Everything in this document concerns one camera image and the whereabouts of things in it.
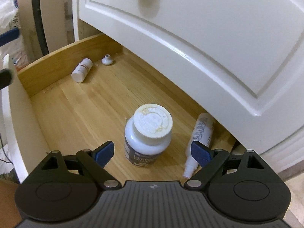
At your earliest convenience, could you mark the large white blue-label bottle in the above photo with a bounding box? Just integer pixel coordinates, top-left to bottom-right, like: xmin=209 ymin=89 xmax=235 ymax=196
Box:
xmin=124 ymin=104 xmax=173 ymax=167

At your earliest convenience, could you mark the person's left forearm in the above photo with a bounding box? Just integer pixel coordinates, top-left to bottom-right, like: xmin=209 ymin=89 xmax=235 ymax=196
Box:
xmin=0 ymin=179 xmax=22 ymax=227

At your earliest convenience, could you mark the white plastic bag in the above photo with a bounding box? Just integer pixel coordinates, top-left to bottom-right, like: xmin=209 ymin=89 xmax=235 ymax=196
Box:
xmin=1 ymin=0 xmax=29 ymax=71

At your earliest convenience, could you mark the white spray bottle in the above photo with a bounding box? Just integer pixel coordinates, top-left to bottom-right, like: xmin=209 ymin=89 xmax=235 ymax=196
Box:
xmin=183 ymin=113 xmax=215 ymax=179

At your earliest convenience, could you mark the small white pill bottle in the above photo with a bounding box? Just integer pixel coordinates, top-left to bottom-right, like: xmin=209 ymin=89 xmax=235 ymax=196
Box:
xmin=71 ymin=58 xmax=93 ymax=83

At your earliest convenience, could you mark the loose white ceramic knob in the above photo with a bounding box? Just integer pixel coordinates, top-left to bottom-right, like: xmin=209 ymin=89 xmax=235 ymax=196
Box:
xmin=101 ymin=54 xmax=114 ymax=65

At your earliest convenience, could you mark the white wooden nightstand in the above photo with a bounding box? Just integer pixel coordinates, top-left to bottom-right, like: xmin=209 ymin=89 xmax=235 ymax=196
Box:
xmin=30 ymin=0 xmax=304 ymax=172

